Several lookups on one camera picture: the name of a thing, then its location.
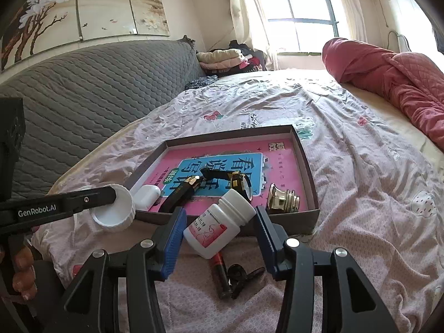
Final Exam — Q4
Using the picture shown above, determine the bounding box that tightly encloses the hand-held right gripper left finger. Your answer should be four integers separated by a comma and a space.
52, 206, 188, 333

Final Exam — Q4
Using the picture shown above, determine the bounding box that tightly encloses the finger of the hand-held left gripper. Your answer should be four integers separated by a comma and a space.
3, 185, 117, 231

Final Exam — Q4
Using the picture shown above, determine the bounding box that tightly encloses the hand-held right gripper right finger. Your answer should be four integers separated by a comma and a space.
255, 205, 382, 333

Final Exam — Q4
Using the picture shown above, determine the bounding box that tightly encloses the shallow brown cardboard box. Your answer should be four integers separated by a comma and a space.
125, 125, 320, 236

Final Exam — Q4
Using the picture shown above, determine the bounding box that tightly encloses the white pill bottle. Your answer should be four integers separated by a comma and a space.
183, 191, 257, 260

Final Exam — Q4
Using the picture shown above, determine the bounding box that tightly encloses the white bottle cap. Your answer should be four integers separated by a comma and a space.
89, 184, 137, 232

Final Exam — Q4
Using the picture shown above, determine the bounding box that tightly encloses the black lighter with gold top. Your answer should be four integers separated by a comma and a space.
158, 175, 203, 214

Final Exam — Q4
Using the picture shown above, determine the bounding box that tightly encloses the gold metal fitting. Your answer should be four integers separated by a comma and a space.
265, 183, 301, 213

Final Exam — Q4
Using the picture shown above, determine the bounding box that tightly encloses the white earbuds case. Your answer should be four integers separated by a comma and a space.
130, 185, 162, 212

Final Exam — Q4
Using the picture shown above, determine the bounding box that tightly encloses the black and gold wristwatch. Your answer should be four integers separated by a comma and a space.
201, 166, 261, 202

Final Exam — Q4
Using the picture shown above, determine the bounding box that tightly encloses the black clip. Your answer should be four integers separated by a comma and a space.
227, 264, 266, 300

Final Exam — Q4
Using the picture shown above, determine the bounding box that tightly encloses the red and black marker pen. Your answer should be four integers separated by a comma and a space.
210, 253, 232, 299

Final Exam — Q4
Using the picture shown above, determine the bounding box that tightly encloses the grey quilted headboard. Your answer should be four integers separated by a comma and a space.
0, 36, 207, 200

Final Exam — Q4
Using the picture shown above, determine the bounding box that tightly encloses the pink book with blue label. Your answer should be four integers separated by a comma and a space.
140, 146, 307, 216

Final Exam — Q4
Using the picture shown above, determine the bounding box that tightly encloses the pink printed bedsheet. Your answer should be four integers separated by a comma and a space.
31, 69, 444, 333

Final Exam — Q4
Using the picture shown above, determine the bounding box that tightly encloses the dark patterned cloth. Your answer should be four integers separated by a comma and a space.
185, 75, 217, 91

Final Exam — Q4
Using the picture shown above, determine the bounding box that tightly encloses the pink folded cloth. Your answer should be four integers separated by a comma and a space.
201, 60, 243, 72

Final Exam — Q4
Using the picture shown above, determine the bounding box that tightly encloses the heap of dark clothes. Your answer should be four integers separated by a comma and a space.
229, 41, 268, 73

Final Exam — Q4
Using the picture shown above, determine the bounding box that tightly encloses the cream folded blanket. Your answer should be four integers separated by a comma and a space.
196, 49, 243, 65

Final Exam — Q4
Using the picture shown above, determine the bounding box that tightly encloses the red quilted duvet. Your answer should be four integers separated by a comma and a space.
322, 37, 444, 139

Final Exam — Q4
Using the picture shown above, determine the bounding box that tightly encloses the cream curtain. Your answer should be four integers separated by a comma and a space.
322, 0, 368, 44
225, 0, 278, 72

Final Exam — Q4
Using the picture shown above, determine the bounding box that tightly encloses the window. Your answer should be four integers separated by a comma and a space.
253, 0, 342, 54

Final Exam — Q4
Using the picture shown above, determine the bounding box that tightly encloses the floral wall painting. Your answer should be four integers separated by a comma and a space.
0, 0, 170, 73

